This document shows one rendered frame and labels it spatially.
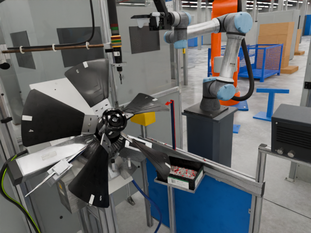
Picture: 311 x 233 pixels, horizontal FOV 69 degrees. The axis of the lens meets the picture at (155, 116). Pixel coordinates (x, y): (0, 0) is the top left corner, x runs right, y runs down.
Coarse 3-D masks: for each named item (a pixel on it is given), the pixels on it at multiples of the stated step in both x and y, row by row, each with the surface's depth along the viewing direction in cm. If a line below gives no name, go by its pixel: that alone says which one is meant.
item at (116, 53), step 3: (114, 48) 99; (117, 48) 98; (120, 48) 99; (114, 51) 99; (117, 51) 99; (120, 51) 100; (114, 54) 100; (117, 54) 99; (120, 54) 100; (114, 57) 101; (117, 57) 100; (120, 57) 100; (117, 60) 100; (120, 60) 101; (117, 69) 103; (120, 69) 102
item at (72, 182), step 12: (96, 156) 91; (108, 156) 102; (84, 168) 85; (96, 168) 90; (72, 180) 80; (84, 180) 84; (96, 180) 89; (72, 192) 79; (84, 192) 83; (96, 192) 88; (108, 192) 96; (96, 204) 87; (108, 204) 94
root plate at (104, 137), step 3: (105, 135) 100; (102, 138) 97; (105, 138) 100; (102, 141) 97; (105, 141) 100; (108, 141) 103; (102, 144) 97; (105, 144) 99; (108, 144) 103; (105, 147) 99; (108, 147) 103; (108, 150) 103
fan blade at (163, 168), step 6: (138, 144) 106; (144, 150) 105; (150, 150) 111; (156, 150) 118; (150, 156) 104; (156, 156) 109; (156, 162) 104; (162, 162) 108; (168, 162) 113; (156, 168) 100; (162, 168) 104; (168, 168) 108; (162, 174) 101; (168, 174) 104
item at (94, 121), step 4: (84, 116) 98; (88, 116) 99; (92, 116) 100; (96, 116) 100; (84, 120) 98; (88, 120) 99; (92, 120) 100; (96, 120) 101; (84, 124) 99; (92, 124) 101; (96, 124) 102; (84, 128) 100; (88, 128) 101; (92, 128) 102; (84, 132) 101; (88, 132) 102; (92, 132) 103
